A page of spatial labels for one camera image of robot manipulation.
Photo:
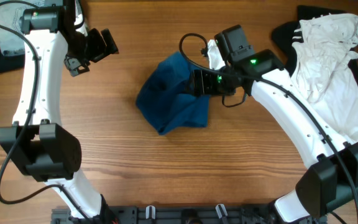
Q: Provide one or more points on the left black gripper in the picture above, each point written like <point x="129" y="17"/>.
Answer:
<point x="101" y="51"/>

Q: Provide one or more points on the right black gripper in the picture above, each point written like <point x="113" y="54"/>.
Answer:
<point x="201" y="79"/>

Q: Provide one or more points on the dark blue polo shirt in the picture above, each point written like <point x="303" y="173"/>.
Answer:
<point x="162" y="99"/>

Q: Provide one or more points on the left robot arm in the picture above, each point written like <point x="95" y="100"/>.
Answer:
<point x="55" y="37"/>

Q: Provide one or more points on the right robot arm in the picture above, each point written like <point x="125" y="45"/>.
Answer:
<point x="331" y="177"/>

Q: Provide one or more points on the black garment under white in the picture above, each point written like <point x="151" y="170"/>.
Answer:
<point x="282" y="36"/>

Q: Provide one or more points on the white crumpled garment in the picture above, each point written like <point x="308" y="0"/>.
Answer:
<point x="324" y="47"/>

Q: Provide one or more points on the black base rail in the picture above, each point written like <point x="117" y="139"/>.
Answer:
<point x="191" y="214"/>

